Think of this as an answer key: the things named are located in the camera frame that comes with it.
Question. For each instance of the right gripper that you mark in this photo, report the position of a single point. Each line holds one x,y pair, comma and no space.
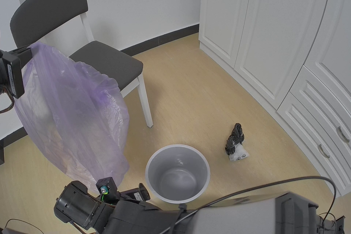
138,196

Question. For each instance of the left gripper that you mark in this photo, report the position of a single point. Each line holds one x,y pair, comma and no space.
11,73

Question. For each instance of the purple plastic bag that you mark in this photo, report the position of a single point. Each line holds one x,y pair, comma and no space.
76,117

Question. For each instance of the black plastic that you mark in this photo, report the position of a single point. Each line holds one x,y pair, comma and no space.
235,137

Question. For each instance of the pale grey trash bin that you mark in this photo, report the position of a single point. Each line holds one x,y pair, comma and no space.
178,172

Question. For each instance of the grey padded white chair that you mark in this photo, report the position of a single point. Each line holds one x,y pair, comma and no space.
109,60

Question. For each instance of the white printed wrapper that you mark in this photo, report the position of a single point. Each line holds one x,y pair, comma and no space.
240,155

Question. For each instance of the white wardrobe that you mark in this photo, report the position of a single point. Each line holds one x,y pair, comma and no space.
260,21

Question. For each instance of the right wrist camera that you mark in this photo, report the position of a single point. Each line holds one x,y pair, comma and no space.
107,183

